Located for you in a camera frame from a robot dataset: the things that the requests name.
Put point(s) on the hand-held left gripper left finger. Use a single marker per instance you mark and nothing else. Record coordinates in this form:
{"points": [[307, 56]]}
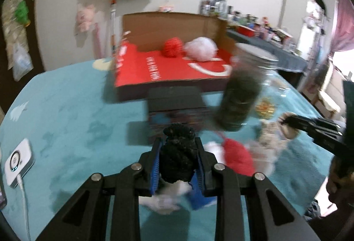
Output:
{"points": [[156, 166]]}

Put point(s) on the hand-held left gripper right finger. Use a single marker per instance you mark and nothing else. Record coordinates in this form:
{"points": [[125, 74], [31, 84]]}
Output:
{"points": [[201, 174]]}

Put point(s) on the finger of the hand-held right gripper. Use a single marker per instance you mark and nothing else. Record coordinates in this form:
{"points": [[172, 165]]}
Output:
{"points": [[312, 122], [332, 140]]}

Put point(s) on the black-haired doll blue pants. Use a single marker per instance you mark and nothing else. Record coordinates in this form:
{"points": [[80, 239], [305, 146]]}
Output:
{"points": [[177, 158]]}

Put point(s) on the red knitted bunny plush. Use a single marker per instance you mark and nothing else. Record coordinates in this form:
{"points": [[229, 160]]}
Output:
{"points": [[237, 158]]}

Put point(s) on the beige crochet scrunchie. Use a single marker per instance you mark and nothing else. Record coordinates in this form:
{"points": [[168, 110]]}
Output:
{"points": [[269, 136]]}

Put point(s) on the cardboard box with red lining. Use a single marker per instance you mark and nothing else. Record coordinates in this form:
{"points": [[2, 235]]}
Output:
{"points": [[166, 69]]}

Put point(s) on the beige chair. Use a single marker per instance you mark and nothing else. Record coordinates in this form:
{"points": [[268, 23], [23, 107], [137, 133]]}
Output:
{"points": [[330, 91]]}

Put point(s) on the gold ornament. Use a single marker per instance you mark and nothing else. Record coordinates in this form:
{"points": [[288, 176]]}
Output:
{"points": [[265, 108]]}

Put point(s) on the black box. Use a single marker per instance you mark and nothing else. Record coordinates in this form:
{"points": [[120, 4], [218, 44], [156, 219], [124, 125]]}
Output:
{"points": [[174, 100]]}

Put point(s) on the table with grey cloth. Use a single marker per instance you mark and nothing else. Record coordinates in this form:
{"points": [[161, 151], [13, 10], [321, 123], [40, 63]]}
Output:
{"points": [[276, 53]]}

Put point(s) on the glass jar with metal lid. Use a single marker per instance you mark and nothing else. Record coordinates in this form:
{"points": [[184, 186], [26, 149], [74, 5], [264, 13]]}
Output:
{"points": [[237, 97]]}

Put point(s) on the pink curtain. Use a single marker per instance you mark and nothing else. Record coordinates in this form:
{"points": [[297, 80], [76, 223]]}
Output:
{"points": [[344, 22]]}

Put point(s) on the red container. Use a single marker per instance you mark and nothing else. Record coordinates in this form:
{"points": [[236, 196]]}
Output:
{"points": [[246, 31]]}

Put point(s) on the red foam net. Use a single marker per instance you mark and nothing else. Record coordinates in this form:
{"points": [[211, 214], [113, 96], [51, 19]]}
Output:
{"points": [[172, 47]]}

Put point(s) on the row of bottles and jars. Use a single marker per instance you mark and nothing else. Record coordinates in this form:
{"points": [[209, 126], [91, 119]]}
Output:
{"points": [[249, 19]]}

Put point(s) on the white mesh bath pouf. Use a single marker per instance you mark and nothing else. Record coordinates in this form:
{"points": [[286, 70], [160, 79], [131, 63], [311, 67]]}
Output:
{"points": [[200, 48]]}

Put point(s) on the white square device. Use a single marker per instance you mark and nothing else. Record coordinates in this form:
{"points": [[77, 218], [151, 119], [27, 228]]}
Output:
{"points": [[19, 163]]}

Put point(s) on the white tube with red cap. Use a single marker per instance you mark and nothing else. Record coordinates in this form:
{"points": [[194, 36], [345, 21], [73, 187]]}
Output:
{"points": [[113, 30]]}

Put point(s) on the dark phone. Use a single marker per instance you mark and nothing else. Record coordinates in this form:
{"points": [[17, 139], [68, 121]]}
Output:
{"points": [[2, 198]]}

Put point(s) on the hanging plastic bags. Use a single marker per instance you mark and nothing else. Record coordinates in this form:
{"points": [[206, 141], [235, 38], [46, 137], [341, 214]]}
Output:
{"points": [[19, 36]]}

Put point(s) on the pink wall plush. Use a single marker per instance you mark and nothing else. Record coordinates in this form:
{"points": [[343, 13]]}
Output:
{"points": [[85, 18]]}

